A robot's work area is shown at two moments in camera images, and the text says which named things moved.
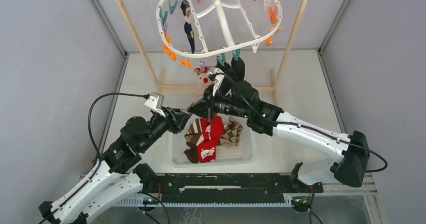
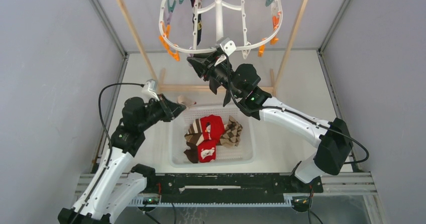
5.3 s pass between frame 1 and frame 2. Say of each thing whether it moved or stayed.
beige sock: moved
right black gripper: moved
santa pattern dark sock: moved
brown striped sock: stayed
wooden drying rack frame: stayed
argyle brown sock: stayed
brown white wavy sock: stayed
